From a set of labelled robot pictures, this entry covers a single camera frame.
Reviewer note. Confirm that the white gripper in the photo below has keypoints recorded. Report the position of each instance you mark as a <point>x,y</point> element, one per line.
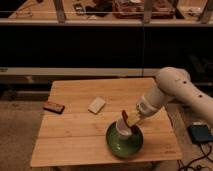
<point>144,108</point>

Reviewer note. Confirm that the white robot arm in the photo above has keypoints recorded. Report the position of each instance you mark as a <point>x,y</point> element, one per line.
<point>171,83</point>

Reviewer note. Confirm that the white ceramic cup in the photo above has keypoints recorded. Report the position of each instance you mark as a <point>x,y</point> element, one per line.
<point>124,132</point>

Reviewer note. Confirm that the green saucer plate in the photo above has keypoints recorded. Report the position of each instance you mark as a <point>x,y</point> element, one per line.
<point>123,148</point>

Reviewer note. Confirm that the beige sponge block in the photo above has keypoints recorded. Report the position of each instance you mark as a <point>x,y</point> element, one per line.
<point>96,105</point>

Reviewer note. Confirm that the wooden table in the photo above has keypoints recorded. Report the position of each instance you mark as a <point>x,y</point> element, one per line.
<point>77,136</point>

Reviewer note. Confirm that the dark blue box on floor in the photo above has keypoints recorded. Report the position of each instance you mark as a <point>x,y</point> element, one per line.
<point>199,134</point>

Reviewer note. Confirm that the brown chocolate bar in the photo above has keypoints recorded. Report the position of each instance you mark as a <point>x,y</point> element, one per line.
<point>53,107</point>

